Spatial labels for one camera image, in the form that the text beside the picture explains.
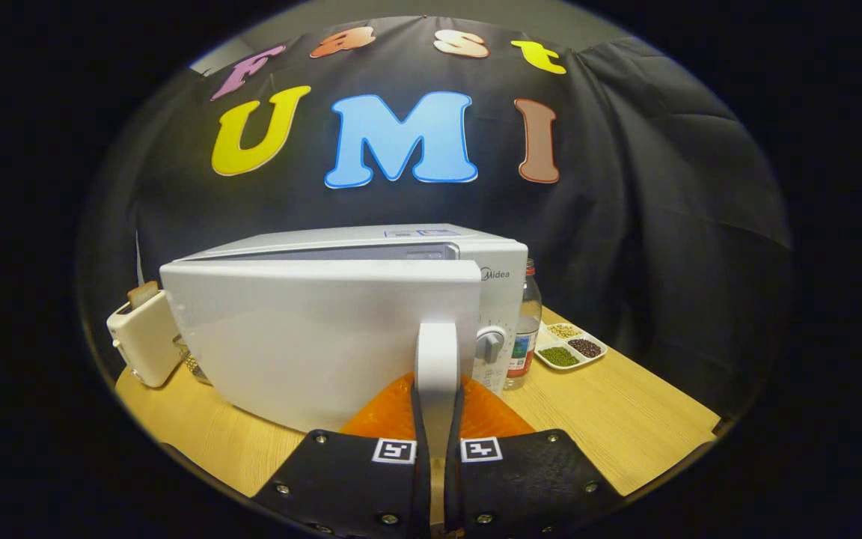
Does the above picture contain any white toaster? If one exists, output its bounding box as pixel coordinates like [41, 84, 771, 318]
[107, 290, 183, 389]

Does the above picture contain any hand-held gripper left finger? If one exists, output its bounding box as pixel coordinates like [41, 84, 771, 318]
[251, 372, 432, 539]

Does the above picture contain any clear plastic water bottle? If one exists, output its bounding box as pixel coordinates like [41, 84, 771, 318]
[504, 259, 542, 390]

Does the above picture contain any white divided bean dish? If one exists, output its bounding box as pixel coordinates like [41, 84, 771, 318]
[534, 322, 608, 371]

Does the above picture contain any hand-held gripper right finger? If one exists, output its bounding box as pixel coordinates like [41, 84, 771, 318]
[444, 374, 623, 539]

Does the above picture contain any white microwave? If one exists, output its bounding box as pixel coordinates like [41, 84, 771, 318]
[159, 223, 529, 459]

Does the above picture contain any metal wire holder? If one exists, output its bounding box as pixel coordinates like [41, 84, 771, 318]
[173, 335, 211, 386]

